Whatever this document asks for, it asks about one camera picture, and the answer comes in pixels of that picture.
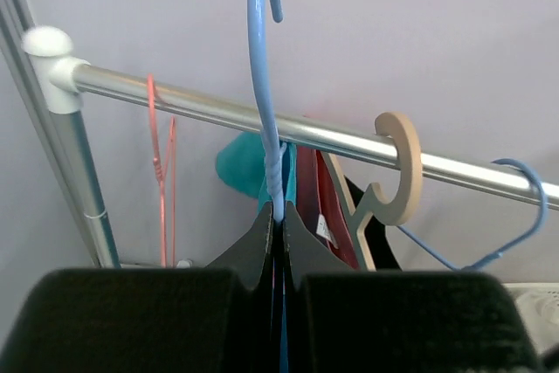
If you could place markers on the pink wire hanger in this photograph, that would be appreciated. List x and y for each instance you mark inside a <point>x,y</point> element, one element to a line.
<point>163,165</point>

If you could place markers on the teal t shirt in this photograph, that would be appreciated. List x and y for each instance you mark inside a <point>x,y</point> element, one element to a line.
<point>241,166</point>

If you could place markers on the white perforated plastic basket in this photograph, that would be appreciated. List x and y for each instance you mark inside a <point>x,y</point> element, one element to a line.
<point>537,304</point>

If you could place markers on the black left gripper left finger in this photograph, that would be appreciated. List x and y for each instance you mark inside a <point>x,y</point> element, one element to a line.
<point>212,319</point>

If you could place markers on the salmon pink t shirt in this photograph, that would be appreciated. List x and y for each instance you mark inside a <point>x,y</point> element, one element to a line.
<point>319,208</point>

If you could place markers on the blue wire hanger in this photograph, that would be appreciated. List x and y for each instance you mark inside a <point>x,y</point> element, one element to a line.
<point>256,25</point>

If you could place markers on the aluminium frame post left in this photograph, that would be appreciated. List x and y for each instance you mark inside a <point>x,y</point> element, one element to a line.
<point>16,19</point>

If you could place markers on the blue hanger with black shirt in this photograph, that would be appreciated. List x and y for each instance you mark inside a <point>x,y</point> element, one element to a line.
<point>481,234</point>

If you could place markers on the metal clothes rack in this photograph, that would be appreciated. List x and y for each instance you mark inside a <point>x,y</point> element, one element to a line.
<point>63,78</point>

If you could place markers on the black t shirt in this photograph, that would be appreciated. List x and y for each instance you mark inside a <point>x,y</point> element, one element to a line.
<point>375,235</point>

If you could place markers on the beige wooden hanger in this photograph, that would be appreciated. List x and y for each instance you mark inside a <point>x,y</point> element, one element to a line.
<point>393,181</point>

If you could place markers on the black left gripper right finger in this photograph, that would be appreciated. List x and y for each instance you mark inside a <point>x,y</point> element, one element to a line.
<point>342,320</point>

